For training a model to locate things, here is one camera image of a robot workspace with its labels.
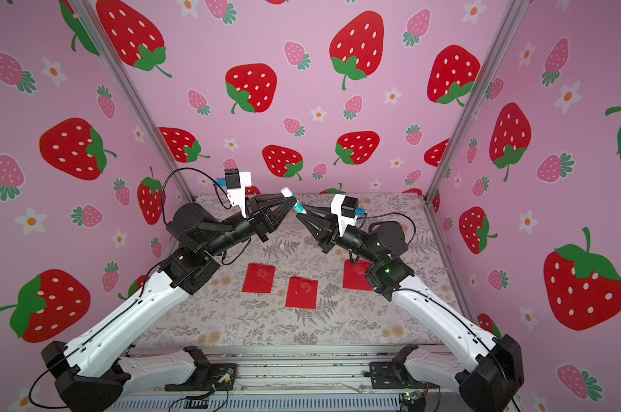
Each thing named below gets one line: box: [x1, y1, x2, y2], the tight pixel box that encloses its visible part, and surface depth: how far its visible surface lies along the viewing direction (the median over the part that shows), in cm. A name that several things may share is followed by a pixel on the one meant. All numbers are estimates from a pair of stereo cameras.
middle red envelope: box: [284, 277, 319, 309], surface depth 92 cm
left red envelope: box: [241, 263, 276, 294], surface depth 97 cm
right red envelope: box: [343, 259, 374, 291], surface depth 97 cm
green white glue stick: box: [280, 186, 308, 215], surface depth 53 cm
